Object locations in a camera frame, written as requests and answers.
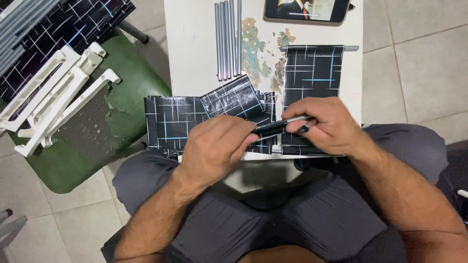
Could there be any person's left hand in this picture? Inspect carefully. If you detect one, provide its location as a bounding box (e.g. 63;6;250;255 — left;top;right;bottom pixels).
175;115;261;190

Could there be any person's right hand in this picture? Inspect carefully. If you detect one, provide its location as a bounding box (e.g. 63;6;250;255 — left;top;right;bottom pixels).
281;97;371;158

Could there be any black patterned fabric panel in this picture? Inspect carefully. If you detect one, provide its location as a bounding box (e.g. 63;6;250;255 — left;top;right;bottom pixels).
281;45;346;156

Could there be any stack of black patterned sheets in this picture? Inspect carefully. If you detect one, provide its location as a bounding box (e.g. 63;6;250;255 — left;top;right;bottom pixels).
144;74;277;158

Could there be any long grey metal tube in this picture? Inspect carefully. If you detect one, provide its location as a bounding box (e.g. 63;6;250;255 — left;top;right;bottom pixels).
219;1;227;80
214;3;223;82
223;0;232;79
229;0;237;77
236;0;243;76

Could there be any green worn chair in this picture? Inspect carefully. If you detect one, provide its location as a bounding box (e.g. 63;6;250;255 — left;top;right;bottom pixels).
7;20;173;195

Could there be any heap of black patterned fabric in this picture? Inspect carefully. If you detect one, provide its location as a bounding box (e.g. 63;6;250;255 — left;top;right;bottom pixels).
0;0;137;121

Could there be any bundle of grey tubes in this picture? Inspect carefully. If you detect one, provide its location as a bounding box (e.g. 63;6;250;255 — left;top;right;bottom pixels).
0;0;62;78

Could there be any grey metal stand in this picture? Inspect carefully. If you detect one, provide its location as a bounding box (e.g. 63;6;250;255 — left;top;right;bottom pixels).
0;208;28;251

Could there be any tablet with dark frame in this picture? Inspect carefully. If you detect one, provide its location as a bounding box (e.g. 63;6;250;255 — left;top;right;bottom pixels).
263;0;355;26

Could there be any white plastic bracket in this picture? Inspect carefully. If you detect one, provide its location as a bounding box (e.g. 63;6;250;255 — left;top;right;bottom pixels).
14;69;122;158
26;42;107;128
17;66;91;139
0;45;82;133

